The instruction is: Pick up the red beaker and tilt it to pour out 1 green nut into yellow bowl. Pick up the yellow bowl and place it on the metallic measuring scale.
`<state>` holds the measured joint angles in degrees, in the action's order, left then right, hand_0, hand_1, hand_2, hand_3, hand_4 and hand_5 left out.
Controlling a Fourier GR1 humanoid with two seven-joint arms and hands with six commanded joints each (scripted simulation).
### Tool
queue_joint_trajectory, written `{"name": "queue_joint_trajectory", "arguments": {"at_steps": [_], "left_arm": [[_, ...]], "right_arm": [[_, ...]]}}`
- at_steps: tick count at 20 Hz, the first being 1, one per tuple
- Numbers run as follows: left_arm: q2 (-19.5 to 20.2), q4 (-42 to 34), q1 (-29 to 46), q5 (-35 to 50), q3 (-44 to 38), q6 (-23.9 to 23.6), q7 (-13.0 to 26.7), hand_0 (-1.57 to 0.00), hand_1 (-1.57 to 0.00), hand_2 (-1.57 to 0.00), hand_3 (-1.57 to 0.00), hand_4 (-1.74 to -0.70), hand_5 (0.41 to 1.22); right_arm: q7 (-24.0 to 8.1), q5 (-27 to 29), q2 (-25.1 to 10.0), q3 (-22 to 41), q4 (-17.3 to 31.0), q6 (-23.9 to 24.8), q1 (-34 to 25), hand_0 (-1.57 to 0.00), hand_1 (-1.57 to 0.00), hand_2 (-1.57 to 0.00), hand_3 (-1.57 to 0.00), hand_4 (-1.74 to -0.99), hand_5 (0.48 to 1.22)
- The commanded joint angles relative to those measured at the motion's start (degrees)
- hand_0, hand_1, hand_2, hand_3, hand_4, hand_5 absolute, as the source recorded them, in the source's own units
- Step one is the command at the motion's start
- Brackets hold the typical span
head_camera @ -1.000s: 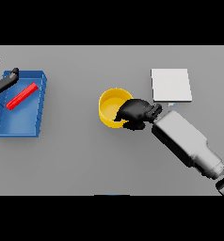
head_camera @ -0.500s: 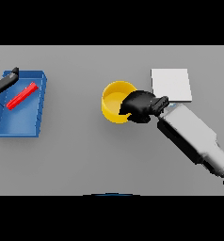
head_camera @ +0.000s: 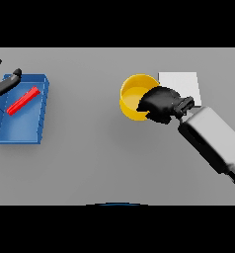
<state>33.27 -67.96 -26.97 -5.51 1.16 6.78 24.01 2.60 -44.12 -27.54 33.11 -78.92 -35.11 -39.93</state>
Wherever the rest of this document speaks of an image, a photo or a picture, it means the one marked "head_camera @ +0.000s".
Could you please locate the red beaker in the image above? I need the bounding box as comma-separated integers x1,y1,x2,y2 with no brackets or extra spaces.
6,86,41,117

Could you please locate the pale square measuring scale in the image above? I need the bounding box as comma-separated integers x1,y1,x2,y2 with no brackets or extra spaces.
157,71,202,108

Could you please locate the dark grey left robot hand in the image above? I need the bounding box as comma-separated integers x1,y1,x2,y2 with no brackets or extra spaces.
0,58,23,98

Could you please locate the blue tray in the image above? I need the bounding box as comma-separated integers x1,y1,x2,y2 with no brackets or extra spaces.
0,73,50,145

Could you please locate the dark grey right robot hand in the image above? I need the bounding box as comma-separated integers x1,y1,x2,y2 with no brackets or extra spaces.
135,86,196,126

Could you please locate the yellow bowl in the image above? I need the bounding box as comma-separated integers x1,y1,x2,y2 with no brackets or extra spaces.
118,73,161,122

